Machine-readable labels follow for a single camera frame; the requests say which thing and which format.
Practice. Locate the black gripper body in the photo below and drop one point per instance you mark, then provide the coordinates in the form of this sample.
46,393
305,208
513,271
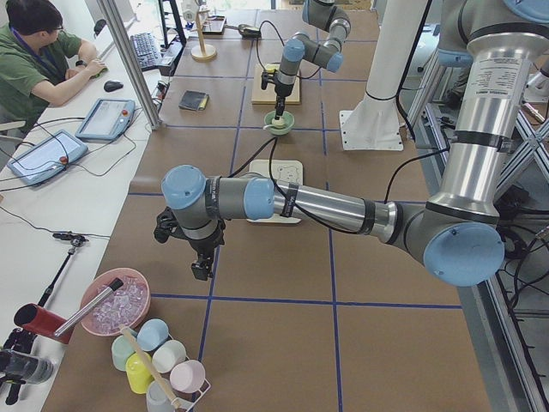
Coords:
280,90
201,245

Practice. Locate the white steamed bun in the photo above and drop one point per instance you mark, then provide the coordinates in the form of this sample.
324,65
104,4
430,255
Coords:
280,122

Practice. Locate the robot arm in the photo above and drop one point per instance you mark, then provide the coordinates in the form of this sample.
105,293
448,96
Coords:
331,19
453,234

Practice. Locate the mint green bowl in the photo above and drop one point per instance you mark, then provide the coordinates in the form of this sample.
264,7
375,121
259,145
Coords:
287,116

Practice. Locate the pink ice bowl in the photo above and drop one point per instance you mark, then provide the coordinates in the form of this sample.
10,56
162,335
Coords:
127,306

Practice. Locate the cream bear tray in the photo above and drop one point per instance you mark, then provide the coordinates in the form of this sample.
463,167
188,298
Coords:
289,171

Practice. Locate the steel scoop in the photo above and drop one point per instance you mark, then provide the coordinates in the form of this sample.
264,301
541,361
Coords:
246,31

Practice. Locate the light blue cup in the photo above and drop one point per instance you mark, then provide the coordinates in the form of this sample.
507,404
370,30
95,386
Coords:
152,334

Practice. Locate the steel ice tongs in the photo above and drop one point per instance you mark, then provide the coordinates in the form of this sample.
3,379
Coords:
86,309

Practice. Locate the grey folded cloth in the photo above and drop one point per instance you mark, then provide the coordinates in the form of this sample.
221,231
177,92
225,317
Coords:
193,101

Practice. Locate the wooden mug tree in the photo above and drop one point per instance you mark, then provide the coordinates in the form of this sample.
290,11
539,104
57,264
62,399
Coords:
202,52

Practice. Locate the white cup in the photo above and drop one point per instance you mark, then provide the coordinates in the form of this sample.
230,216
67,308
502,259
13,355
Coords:
168,355

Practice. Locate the dark glass rack tray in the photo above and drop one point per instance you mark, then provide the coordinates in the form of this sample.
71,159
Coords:
214,25

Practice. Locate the pink cup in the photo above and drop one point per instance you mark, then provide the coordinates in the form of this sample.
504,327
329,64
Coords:
188,376

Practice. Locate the light green cup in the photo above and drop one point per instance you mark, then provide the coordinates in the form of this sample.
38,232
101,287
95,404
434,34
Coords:
121,351

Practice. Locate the yellow cup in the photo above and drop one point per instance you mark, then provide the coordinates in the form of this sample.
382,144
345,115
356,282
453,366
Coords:
138,375

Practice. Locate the black tripod stick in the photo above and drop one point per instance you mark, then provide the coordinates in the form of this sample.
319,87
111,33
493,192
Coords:
76,241

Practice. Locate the black keyboard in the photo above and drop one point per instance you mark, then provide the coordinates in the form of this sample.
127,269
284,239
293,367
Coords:
147,51

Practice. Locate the upper teach pendant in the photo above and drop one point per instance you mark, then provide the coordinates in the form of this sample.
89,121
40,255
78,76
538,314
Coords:
107,120

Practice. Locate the teach pendant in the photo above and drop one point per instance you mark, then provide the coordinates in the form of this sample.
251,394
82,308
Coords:
107,120
48,158

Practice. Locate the black computer mouse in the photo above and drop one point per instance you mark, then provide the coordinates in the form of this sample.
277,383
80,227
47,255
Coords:
111,86

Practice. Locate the lower teach pendant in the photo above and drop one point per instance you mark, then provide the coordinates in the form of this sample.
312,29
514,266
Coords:
48,158

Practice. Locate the seated person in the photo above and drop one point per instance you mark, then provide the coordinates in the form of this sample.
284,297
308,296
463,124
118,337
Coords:
41,64

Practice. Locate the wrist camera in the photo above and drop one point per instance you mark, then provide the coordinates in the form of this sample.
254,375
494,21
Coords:
267,77
167,226

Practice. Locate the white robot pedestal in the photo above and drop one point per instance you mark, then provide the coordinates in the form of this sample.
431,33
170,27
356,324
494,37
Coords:
374,124

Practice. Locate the white wire cup rack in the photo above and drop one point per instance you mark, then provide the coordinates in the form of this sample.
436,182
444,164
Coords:
186,375

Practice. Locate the aluminium frame post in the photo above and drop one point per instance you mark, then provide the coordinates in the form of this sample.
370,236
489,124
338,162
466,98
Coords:
121,40

